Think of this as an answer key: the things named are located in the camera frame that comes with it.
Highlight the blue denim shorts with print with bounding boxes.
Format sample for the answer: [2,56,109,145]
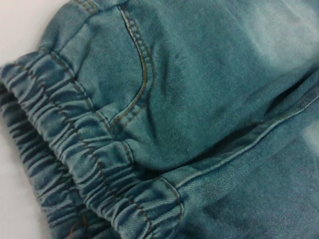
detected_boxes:
[0,0,319,239]

